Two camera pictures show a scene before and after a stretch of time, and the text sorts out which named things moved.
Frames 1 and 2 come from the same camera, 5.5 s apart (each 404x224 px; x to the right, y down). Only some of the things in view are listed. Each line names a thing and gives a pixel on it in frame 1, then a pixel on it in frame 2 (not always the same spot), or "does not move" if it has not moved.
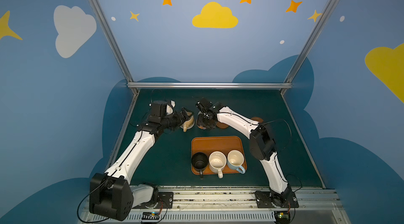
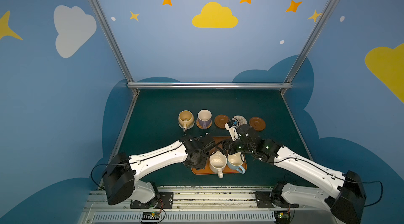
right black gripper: x=204 y=118 -> x=230 y=145
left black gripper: x=182 y=116 -> x=208 y=143
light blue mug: x=235 y=161 does not move
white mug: x=217 y=161 does not move
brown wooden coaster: x=221 y=125 does not move
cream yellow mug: x=189 y=124 does not move
